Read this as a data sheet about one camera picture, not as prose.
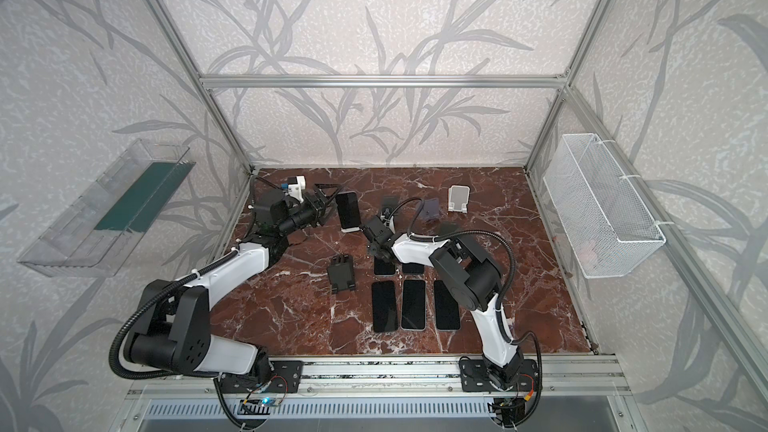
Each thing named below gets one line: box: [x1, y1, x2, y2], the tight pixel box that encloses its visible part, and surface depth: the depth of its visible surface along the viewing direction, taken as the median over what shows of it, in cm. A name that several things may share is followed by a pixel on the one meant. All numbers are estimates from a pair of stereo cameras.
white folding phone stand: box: [448, 185, 470, 214], surface depth 107 cm
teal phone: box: [374, 256, 395, 275], surface depth 95 cm
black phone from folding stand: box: [372, 280, 399, 333], surface depth 88 cm
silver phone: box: [400, 279, 427, 332], surface depth 88 cm
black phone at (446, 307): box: [434, 280, 460, 330], surface depth 85 cm
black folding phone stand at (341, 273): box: [327, 254, 355, 293], surface depth 89 cm
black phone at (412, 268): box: [402, 262, 425, 274], surface depth 94 cm
